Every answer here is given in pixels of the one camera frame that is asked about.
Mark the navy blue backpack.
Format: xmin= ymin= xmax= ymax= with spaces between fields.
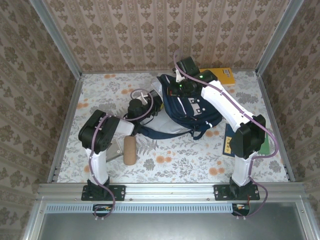
xmin=134 ymin=73 xmax=223 ymax=141

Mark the beige cylindrical pencil case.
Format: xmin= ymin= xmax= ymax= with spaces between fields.
xmin=123 ymin=136 xmax=138 ymax=166

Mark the grey stationery pack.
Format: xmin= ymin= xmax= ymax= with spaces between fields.
xmin=106 ymin=138 xmax=124 ymax=163

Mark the blue book yellow label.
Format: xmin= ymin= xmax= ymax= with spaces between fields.
xmin=221 ymin=123 xmax=242 ymax=159

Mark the grey metal panel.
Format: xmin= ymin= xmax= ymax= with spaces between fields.
xmin=37 ymin=202 xmax=310 ymax=240

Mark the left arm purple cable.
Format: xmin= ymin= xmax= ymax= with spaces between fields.
xmin=88 ymin=88 xmax=155 ymax=221

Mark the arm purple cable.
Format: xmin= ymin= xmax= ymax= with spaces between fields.
xmin=88 ymin=88 xmax=155 ymax=221
xmin=173 ymin=49 xmax=280 ymax=221

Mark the aluminium wall rail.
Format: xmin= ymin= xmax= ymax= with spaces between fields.
xmin=81 ymin=69 xmax=258 ymax=75

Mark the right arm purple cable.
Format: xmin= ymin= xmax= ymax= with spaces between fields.
xmin=173 ymin=49 xmax=280 ymax=221

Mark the aluminium side rail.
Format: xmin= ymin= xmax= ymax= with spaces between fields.
xmin=46 ymin=77 xmax=84 ymax=183
xmin=256 ymin=73 xmax=297 ymax=183

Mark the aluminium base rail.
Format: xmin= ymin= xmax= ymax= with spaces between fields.
xmin=37 ymin=182 xmax=306 ymax=203

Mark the aluminium frame post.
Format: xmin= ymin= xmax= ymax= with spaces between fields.
xmin=28 ymin=0 xmax=83 ymax=79
xmin=255 ymin=0 xmax=305 ymax=77

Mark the light blue slotted cable duct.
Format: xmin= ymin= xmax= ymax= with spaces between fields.
xmin=46 ymin=202 xmax=251 ymax=214

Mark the black cable junction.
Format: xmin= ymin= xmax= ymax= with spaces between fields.
xmin=92 ymin=203 xmax=113 ymax=217
xmin=231 ymin=203 xmax=251 ymax=216

